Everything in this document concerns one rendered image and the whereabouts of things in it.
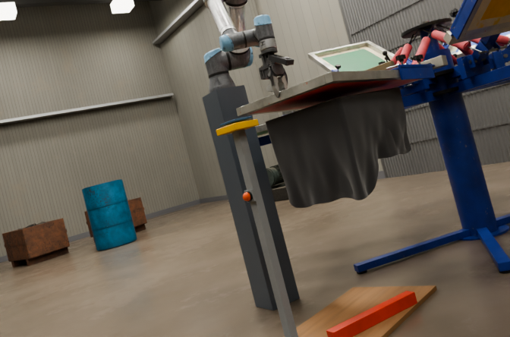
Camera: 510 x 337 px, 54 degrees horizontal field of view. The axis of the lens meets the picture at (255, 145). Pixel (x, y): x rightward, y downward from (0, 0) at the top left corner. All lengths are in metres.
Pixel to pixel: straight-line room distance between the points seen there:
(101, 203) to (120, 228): 0.48
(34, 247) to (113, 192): 1.91
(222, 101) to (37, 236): 7.15
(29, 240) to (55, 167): 3.62
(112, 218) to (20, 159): 4.84
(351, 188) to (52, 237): 7.91
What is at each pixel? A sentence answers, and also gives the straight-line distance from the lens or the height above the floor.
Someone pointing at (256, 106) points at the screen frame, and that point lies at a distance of 2.26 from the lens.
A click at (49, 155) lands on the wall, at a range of 12.75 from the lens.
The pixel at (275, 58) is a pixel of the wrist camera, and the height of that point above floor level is 1.18.
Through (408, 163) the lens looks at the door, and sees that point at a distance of 7.60.
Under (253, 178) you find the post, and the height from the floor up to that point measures 0.72.
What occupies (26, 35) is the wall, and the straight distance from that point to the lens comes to 13.39.
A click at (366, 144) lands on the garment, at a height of 0.73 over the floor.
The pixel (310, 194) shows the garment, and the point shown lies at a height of 0.58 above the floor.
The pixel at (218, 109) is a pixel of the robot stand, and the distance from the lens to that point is 2.69.
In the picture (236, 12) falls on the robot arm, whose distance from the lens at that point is 2.65.
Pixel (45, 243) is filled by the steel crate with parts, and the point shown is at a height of 0.29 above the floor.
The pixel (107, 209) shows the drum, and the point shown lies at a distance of 8.25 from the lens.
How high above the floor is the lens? 0.79
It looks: 1 degrees up
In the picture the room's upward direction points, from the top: 15 degrees counter-clockwise
